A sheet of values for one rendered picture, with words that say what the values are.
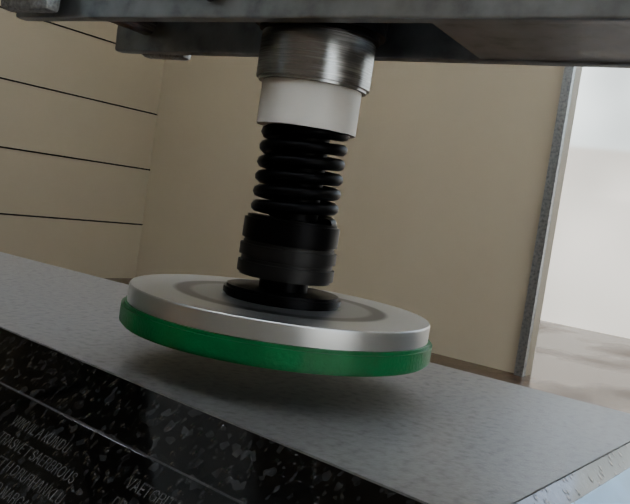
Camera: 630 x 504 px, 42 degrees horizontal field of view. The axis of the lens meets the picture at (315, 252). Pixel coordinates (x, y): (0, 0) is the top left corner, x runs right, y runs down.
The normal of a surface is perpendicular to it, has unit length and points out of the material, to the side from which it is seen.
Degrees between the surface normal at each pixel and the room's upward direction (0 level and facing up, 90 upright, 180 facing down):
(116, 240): 90
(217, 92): 90
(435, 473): 0
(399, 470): 0
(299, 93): 90
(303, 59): 90
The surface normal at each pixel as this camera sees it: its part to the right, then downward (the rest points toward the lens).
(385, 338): 0.66, 0.15
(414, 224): -0.55, -0.03
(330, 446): 0.15, -0.99
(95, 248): 0.82, 0.16
